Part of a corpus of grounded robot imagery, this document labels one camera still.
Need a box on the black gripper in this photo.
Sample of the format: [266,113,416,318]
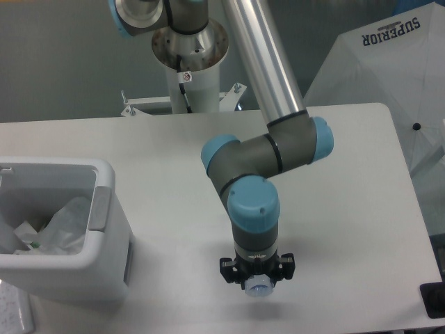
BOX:
[219,253,296,289]

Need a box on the crushed clear plastic bottle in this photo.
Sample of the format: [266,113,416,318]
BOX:
[245,275,274,298]

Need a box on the white plastic bag green print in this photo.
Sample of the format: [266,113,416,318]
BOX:
[35,197,90,255]

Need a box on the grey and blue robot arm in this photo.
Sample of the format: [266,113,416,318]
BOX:
[108,1,334,296]

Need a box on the white trash can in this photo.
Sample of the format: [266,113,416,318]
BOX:
[1,156,134,301]

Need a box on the trash inside the can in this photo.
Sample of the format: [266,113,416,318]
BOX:
[1,217,45,255]

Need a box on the black device at table edge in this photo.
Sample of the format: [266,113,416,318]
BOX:
[420,282,444,319]

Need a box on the white paper sheet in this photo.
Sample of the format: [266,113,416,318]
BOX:
[1,280,35,333]

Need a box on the white Superior umbrella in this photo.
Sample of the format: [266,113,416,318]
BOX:
[304,2,444,223]

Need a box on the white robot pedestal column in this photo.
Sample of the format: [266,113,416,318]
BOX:
[165,65,220,114]

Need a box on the white metal base frame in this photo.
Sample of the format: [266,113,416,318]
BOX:
[120,82,248,117]

